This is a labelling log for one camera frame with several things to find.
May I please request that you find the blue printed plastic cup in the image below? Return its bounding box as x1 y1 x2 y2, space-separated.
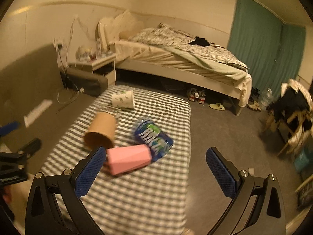
133 117 174 162

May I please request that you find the pink faceted cup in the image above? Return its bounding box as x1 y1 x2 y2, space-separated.
107 144 152 176

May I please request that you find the brown paper cup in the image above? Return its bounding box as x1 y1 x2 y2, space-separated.
83 112 116 149

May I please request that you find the clear plastic cup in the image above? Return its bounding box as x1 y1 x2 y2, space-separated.
94 103 122 120

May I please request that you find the white floral paper cup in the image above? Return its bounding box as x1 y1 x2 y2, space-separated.
112 90 135 109

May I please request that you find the wooden chair with clothes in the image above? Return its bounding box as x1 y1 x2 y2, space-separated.
264 79 312 155

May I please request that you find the green slipper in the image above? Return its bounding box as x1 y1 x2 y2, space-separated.
209 103 225 111

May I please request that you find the clear water jug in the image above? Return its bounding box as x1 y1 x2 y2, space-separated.
259 88 273 110

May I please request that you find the right sneaker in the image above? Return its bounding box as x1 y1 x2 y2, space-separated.
197 90 206 105

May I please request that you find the sneaker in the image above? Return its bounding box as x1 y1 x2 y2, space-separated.
197 90 206 105
187 88 199 101

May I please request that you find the left sneaker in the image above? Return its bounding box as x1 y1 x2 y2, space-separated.
187 88 199 101

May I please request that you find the white bedside table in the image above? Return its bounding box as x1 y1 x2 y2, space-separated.
69 53 116 85

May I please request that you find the patterned duvet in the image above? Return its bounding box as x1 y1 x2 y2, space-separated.
129 23 248 72

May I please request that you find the green curtain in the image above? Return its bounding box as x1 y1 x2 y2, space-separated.
227 0 306 98

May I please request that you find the cream pillow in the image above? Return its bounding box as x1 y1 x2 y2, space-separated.
98 10 144 51

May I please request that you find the white bed frame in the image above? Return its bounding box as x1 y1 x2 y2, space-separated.
114 58 245 116

